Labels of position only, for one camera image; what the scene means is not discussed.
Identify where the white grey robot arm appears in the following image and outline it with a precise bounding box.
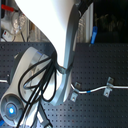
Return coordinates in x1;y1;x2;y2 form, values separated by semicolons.
0;0;93;128

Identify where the red white device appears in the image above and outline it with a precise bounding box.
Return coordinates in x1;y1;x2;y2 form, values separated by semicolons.
2;31;12;41

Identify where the middle metal cable clip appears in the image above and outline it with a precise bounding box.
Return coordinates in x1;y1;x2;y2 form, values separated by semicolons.
74;82;81;90

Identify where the metal cable clip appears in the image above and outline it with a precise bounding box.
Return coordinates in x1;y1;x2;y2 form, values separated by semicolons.
74;82;81;90
103;77;114;98
70;93;78;102

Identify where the white cable with blue marks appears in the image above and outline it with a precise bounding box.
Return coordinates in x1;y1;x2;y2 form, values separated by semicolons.
0;78;128;96

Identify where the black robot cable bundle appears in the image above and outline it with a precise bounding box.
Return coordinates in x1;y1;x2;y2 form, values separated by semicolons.
18;49;75;128

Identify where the lower metal cable clip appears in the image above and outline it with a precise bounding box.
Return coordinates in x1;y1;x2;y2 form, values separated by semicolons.
70;93;78;102

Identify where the blue handled tool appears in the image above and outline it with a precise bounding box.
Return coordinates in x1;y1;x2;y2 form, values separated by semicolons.
91;26;98;44

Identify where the right metal cable clip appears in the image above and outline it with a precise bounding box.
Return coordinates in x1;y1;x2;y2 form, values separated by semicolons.
103;77;114;98

